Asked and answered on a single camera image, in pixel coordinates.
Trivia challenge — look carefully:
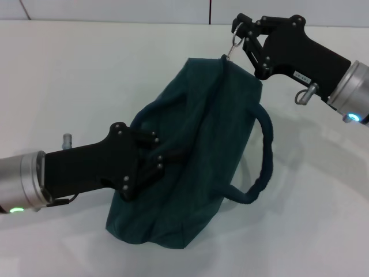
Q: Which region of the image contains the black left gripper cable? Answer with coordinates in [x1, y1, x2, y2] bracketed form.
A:
[45, 192, 79, 209]

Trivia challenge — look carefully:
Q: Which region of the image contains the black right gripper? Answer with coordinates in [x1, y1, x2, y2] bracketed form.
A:
[231, 12, 353, 104]

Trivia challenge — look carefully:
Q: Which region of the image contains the dark teal fabric bag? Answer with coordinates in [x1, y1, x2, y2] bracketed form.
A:
[104, 54, 274, 250]

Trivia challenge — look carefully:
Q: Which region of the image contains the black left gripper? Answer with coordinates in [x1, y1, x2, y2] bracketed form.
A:
[44, 122, 186, 202]

